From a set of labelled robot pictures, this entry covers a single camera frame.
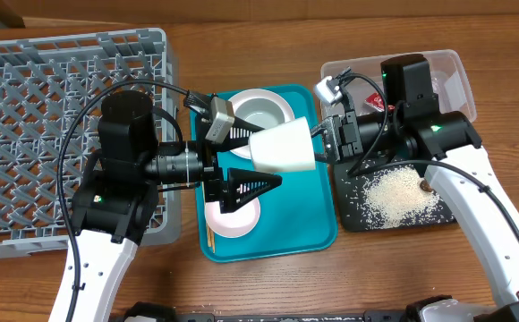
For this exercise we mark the white rice pile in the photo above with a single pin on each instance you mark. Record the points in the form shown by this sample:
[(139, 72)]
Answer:
[(402, 199)]

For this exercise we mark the wooden chopstick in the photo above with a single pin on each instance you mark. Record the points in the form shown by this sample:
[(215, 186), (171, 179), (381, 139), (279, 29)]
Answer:
[(205, 221), (212, 241)]

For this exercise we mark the large white plate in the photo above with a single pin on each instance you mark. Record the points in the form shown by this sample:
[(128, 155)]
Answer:
[(247, 94)]

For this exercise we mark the brown food scrap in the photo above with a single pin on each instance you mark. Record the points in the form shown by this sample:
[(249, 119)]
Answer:
[(424, 185)]

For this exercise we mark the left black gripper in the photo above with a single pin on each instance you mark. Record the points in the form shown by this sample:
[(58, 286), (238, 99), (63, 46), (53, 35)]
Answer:
[(212, 170)]

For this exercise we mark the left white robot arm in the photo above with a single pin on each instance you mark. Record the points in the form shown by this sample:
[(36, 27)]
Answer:
[(142, 154)]

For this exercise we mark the white cup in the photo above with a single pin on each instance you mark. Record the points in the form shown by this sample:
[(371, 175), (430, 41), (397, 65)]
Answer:
[(285, 148)]

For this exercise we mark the small pink-white plate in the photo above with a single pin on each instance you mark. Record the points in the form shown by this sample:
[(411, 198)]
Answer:
[(235, 224)]

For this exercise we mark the grey dishwasher rack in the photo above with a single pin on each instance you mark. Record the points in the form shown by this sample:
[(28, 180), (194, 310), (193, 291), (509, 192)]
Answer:
[(45, 138)]

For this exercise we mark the right wooden chopstick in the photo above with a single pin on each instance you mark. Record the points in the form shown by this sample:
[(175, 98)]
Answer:
[(212, 241)]

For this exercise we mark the clear plastic bin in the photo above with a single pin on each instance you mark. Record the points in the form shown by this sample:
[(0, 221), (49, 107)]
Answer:
[(448, 78)]

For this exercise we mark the black waste tray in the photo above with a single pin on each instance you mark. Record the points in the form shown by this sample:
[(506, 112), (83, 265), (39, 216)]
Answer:
[(358, 210)]

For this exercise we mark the grey-green bowl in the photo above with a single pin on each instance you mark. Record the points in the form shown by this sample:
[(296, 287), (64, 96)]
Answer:
[(261, 112)]

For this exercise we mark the red snack wrapper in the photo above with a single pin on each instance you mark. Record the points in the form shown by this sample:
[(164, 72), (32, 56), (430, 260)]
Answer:
[(375, 101)]

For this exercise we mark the left wooden chopstick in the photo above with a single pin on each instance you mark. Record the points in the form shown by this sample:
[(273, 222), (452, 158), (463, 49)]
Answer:
[(205, 221)]

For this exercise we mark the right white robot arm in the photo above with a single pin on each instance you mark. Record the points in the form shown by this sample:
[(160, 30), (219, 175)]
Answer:
[(398, 122)]

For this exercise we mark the teal plastic tray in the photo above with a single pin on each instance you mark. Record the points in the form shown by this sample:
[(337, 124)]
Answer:
[(298, 216)]

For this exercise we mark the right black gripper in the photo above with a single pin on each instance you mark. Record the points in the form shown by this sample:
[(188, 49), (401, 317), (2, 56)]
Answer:
[(337, 133)]

